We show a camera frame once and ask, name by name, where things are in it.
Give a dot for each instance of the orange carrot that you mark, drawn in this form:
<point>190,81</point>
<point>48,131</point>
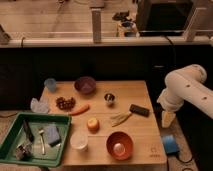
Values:
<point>80,110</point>

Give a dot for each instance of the red bowl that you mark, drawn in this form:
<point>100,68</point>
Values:
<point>119,145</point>

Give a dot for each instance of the white plastic spoon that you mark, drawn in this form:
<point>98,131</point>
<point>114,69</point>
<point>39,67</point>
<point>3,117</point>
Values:
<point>41,132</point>

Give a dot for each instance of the blue sponge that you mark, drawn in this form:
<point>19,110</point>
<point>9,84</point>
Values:
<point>52,135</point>

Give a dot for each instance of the blue tape roll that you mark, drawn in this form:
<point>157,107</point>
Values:
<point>170,144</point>

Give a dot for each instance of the white post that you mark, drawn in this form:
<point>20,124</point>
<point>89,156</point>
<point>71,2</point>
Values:
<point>96,25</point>

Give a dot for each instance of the black monitor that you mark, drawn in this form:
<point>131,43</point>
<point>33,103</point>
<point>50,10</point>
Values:
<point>162,17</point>

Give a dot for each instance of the orange yellow fruit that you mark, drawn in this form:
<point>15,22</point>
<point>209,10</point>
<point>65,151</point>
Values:
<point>93,124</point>

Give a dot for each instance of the small metal cup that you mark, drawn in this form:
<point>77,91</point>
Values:
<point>109,99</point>

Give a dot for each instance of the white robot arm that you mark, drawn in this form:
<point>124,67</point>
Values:
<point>185,84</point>

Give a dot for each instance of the white plastic cup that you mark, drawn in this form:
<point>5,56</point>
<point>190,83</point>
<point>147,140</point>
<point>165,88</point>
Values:
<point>79,141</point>

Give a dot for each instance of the crumpled metal foil object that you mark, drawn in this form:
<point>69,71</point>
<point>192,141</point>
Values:
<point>23,151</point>

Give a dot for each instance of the blue plastic cup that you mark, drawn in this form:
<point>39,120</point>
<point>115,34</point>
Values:
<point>50,84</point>

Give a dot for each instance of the dark red grape bunch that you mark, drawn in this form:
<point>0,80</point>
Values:
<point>65,104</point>

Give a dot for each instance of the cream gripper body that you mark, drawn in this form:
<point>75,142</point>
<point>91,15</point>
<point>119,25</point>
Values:
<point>167,118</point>

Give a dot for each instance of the clear crumpled plastic bag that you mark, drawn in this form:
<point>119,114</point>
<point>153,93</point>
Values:
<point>39,106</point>

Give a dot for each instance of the green plastic tray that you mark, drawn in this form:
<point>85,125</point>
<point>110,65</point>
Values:
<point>16,136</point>

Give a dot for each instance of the purple bowl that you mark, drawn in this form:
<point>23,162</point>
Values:
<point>85,85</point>

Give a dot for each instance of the black spatula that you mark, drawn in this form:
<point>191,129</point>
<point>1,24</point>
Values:
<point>28,131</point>

